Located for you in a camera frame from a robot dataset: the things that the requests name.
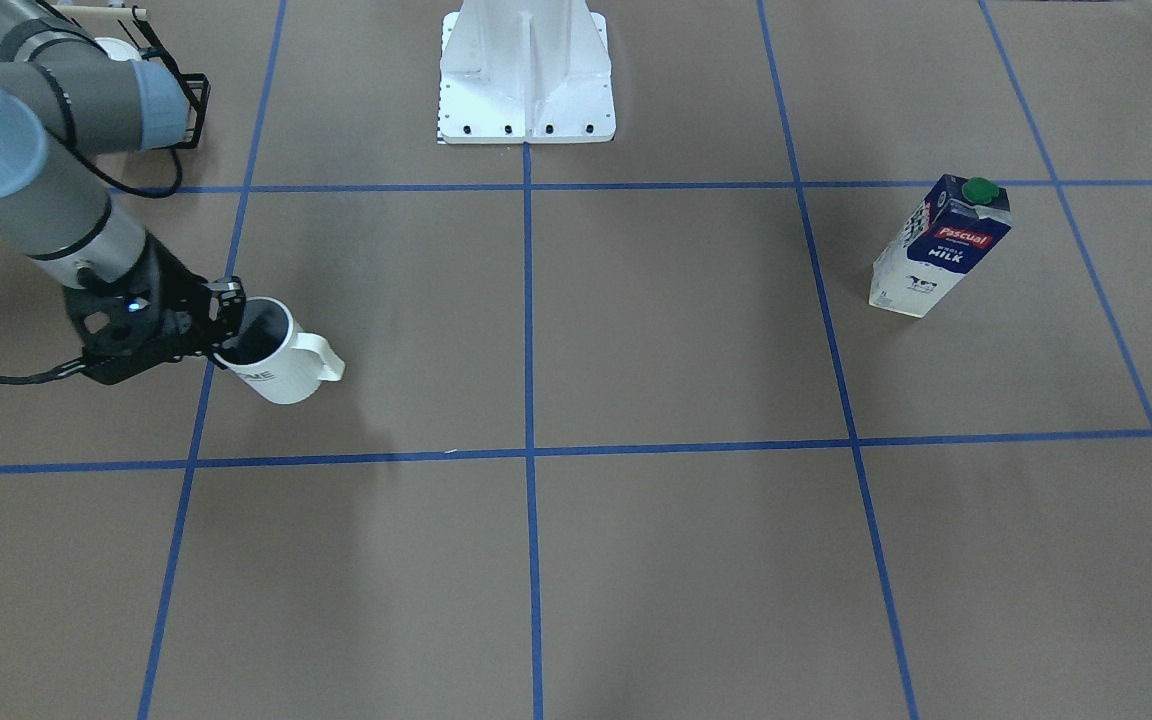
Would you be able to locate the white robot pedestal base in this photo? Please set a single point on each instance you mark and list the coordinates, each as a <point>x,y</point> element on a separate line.
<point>525,72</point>

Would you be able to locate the blue Pascual milk carton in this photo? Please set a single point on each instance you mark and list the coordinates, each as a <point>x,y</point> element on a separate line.
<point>952,229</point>

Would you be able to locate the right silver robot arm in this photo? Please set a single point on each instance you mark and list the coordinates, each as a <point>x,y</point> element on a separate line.
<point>75,125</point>

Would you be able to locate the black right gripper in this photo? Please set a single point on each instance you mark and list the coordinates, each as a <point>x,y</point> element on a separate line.
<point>173,293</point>

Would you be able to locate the black wire mug rack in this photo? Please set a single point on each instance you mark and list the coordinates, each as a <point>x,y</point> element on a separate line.
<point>173,104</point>

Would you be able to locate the white ribbed HOME mug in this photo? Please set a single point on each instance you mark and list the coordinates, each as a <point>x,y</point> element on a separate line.
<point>276,357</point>

